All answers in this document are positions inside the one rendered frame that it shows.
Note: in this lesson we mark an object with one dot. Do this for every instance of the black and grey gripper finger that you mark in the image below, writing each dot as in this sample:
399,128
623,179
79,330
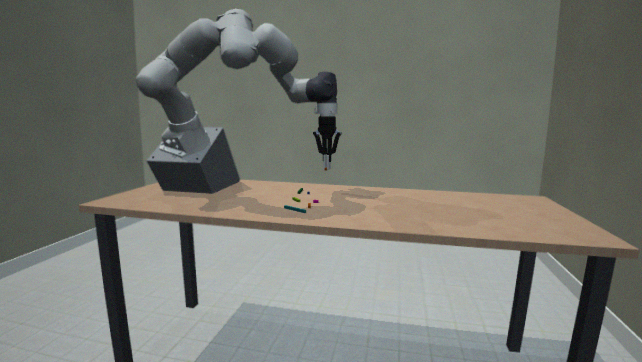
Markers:
330,149
322,148

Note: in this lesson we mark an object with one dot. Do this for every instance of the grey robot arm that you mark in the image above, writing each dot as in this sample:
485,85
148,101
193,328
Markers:
238,49

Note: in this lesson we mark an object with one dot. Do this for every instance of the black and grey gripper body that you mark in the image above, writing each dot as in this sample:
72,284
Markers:
327,123

